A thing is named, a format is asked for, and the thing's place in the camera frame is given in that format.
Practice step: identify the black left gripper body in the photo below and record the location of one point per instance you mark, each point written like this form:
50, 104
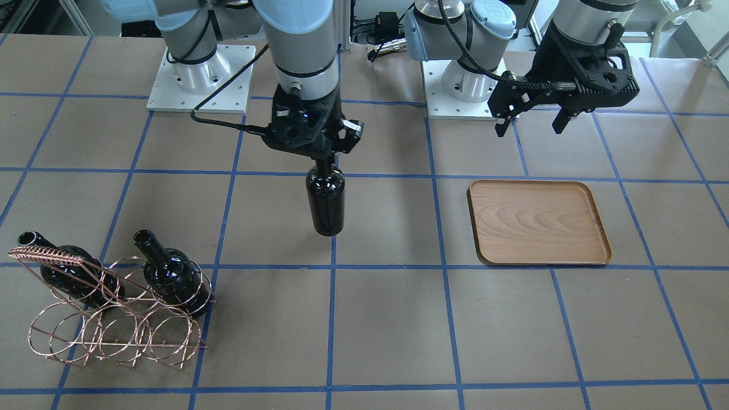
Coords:
548, 61

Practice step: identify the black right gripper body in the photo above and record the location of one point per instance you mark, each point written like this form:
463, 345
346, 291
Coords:
351, 130

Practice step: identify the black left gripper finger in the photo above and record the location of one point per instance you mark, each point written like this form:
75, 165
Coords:
563, 118
506, 108

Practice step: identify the dark wine bottle carried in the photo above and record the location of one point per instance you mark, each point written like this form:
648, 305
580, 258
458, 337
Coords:
325, 185

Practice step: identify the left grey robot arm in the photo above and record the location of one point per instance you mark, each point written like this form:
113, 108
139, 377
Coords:
476, 34

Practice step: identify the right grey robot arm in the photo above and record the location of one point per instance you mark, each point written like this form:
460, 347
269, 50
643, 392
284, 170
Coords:
300, 36

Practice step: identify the wooden serving tray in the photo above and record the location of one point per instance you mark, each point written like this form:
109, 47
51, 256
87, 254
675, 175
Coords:
537, 222

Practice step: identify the dark wine bottle in basket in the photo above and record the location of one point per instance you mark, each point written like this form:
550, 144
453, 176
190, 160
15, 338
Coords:
172, 276

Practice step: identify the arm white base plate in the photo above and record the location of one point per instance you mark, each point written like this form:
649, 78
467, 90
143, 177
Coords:
453, 93
180, 88

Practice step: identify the copper wire bottle basket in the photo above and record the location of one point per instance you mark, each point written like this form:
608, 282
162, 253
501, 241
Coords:
131, 325

